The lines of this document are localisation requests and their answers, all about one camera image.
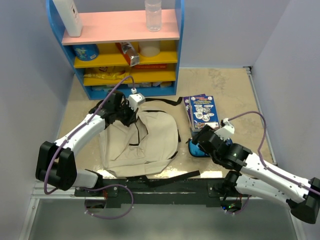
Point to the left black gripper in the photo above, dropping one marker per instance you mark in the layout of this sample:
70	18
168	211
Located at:
132	118

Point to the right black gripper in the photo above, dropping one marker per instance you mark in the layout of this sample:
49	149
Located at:
206	127

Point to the blue dinosaur pencil case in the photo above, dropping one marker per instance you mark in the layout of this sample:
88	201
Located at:
196	151

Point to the beige canvas backpack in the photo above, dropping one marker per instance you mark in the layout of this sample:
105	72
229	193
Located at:
144	148

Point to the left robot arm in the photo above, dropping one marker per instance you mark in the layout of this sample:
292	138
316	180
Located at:
56	163

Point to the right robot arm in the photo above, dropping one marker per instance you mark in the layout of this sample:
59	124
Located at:
250	175

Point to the yellow chips bag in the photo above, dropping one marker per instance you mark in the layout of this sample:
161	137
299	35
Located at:
108	72

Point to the blue comic book top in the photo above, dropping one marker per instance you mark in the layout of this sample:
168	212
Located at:
203	112

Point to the red silver snack packet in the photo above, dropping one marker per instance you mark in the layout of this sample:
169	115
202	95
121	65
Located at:
129	53

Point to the white packets bottom shelf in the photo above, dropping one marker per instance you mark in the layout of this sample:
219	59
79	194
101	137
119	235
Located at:
107	87

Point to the blue shelf unit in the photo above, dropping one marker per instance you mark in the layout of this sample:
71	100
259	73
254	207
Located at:
105	29

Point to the purple book underneath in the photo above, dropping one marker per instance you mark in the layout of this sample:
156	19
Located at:
186	102

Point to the blue snack cup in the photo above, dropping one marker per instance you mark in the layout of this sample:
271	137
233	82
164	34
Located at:
86	52

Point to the white cylindrical container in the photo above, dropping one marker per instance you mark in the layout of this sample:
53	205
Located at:
149	48

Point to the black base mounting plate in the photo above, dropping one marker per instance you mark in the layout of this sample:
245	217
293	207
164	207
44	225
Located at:
124	197

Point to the clear plastic bottle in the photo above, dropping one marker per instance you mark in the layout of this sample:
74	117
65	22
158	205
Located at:
153	14

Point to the white rectangular bottle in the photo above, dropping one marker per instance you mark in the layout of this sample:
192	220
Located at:
70	17

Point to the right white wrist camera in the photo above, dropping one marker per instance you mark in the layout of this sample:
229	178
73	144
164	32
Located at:
226	130

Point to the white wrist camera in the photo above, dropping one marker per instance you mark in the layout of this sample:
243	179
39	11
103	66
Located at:
226	130
135	99

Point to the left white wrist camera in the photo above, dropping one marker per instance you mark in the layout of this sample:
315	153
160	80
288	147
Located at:
135	99

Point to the aluminium frame rail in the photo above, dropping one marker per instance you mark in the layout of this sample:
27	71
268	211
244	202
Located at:
211	187

